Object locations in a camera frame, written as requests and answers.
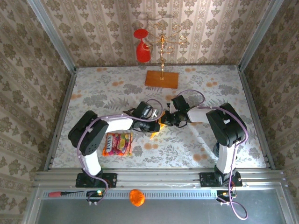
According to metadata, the wide aluminium base rail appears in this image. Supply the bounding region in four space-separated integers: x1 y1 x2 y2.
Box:
32 169 287 188

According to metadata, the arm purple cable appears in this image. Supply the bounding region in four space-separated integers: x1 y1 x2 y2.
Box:
76 99 164 205
177 90 249 221

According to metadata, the grey metal sheet panel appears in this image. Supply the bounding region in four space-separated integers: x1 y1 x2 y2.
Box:
35 198 290 224

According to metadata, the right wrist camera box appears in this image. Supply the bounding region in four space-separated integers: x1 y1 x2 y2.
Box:
167 95 189 112

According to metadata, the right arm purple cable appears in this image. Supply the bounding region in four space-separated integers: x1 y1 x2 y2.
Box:
177 90 249 221

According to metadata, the grey slotted cable duct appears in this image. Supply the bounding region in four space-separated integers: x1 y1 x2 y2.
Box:
41 189 219 200

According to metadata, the gold glass rack stand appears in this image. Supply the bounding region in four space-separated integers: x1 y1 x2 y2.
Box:
144 22 189 89

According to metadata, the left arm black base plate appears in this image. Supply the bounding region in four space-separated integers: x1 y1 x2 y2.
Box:
75 172 118 189

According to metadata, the red handled screwdriver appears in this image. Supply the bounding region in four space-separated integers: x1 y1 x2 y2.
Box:
48 190 85 198

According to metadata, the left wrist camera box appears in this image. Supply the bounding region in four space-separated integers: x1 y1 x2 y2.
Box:
135 101 159 119

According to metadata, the red wine glass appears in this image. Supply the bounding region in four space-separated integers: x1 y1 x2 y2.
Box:
133 28 151 63

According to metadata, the floral tablecloth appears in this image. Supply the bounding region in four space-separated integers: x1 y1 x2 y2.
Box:
51 65 267 168

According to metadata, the orange mesh ball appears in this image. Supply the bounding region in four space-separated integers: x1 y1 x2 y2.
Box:
129 189 145 208

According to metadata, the colourful candy bag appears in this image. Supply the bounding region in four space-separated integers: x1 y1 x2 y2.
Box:
101 132 134 157

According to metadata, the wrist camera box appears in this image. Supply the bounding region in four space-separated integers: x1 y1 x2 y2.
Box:
167 95 189 112
135 101 159 119

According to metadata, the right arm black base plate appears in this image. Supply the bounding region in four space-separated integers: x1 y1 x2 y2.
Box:
199 172 243 188

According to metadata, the aluminium side rail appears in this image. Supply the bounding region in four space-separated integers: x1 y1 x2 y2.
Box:
43 69 78 171
238 66 276 170

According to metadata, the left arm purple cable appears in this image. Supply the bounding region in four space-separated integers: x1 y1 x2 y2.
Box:
76 99 164 205

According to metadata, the aluminium corner post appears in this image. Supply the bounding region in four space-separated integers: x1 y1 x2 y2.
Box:
27 0 78 74
238 0 285 70

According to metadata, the small circuit board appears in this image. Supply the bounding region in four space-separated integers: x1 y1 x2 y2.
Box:
85 190 105 206
216 189 237 206

